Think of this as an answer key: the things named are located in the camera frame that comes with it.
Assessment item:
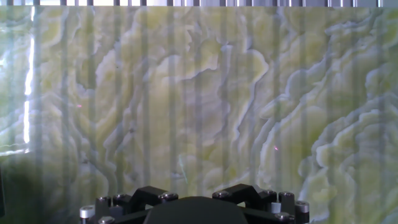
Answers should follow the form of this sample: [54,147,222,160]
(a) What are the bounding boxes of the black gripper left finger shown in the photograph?
[79,185,180,224]

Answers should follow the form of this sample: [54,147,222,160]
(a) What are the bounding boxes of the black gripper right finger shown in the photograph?
[212,183,310,224]

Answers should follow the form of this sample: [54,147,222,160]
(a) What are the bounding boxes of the green marble pattern table mat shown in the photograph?
[0,5,398,224]

